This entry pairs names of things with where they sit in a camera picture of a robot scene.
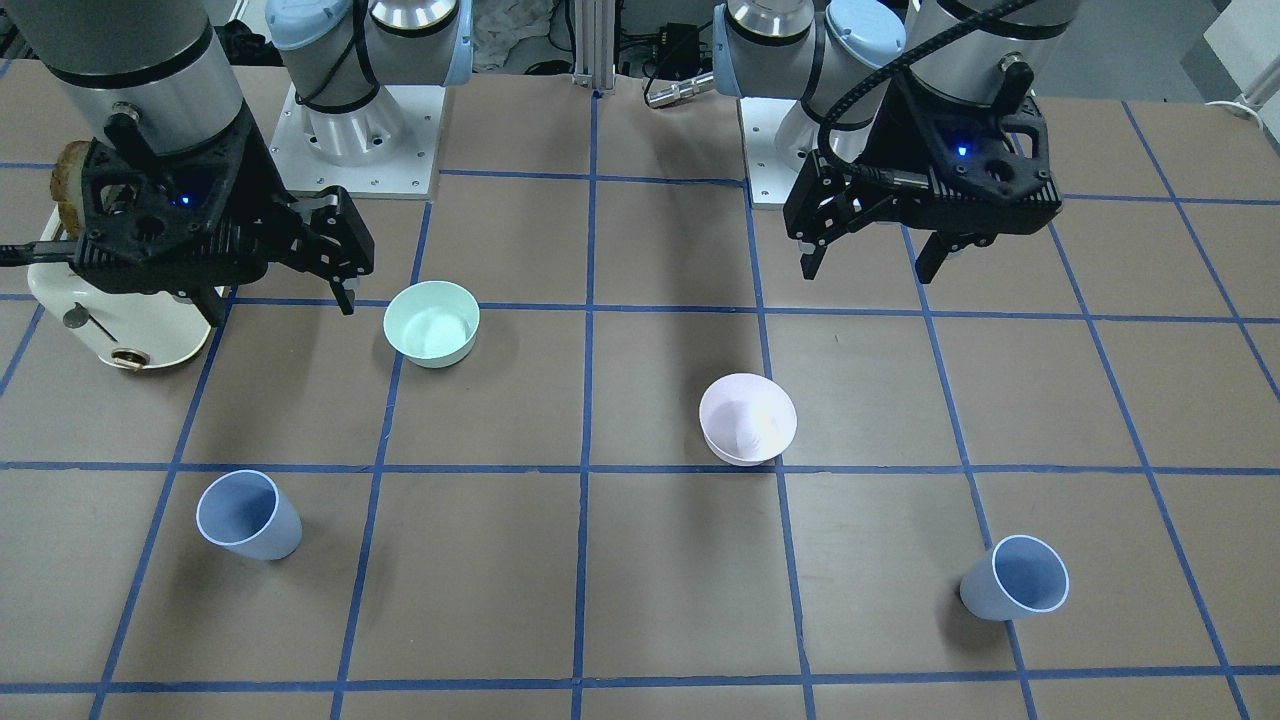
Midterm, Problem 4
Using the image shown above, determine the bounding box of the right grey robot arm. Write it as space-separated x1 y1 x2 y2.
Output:
3 1 474 327

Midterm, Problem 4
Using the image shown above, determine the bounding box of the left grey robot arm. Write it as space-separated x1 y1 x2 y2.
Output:
713 1 1080 284

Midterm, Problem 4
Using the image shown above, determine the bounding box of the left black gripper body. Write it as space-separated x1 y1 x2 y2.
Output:
783 61 1062 255

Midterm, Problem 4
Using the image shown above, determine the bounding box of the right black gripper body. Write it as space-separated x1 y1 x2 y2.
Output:
70 105 375 296

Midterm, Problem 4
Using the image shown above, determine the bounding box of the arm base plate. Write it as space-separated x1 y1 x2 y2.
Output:
268 86 448 200
739 97 818 210

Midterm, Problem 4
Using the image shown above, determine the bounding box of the mint green bowl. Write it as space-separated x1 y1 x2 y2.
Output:
381 281 481 369

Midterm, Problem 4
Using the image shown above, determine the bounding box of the toast slice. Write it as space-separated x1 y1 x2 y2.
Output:
49 140 92 240

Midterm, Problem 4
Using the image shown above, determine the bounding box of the pink white bowl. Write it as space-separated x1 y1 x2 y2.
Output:
698 373 797 468

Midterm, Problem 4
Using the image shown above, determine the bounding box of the aluminium frame post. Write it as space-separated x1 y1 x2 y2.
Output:
567 0 617 96

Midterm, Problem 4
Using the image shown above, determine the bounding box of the blue cup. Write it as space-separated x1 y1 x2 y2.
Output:
195 469 303 561
959 534 1071 621

